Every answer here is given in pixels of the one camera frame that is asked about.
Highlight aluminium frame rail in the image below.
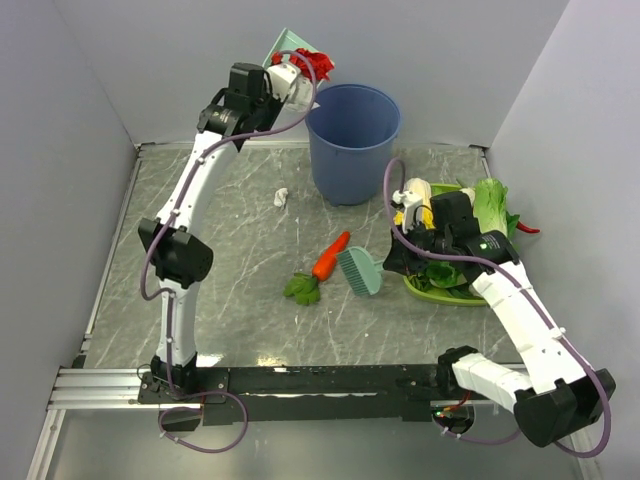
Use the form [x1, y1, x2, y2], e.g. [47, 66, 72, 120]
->
[46, 363, 531, 412]

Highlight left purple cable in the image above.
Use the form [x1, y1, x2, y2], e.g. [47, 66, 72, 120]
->
[139, 49, 319, 455]

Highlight yellow white toy corn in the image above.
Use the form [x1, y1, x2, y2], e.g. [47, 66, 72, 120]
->
[399, 178, 434, 229]

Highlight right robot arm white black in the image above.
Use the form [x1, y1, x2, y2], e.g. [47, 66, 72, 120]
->
[390, 191, 616, 458]

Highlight blue plastic bucket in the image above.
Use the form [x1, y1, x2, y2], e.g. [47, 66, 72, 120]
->
[306, 84, 402, 206]

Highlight orange toy carrot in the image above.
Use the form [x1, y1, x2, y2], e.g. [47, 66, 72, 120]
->
[283, 231, 351, 306]

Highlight green plastic tray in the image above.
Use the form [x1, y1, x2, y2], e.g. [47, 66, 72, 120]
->
[401, 183, 489, 307]

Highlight green leafy toy vegetables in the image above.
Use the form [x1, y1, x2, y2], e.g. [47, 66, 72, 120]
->
[408, 261, 479, 300]

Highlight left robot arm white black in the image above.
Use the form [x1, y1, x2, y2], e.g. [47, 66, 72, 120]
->
[138, 63, 283, 402]

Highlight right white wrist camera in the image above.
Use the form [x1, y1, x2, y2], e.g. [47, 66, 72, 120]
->
[391, 190, 424, 234]

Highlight red paper scrap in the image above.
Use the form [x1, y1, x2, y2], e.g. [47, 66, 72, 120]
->
[289, 48, 335, 83]

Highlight teal dustpan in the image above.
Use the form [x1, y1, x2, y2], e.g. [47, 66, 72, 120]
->
[262, 28, 318, 70]

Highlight white paper scrap near bucket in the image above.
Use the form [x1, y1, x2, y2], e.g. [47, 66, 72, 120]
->
[273, 188, 289, 209]

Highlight teal hand brush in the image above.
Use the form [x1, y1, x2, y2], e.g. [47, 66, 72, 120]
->
[336, 246, 384, 296]

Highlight green toy cabbage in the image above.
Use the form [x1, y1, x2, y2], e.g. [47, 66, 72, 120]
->
[473, 178, 520, 238]

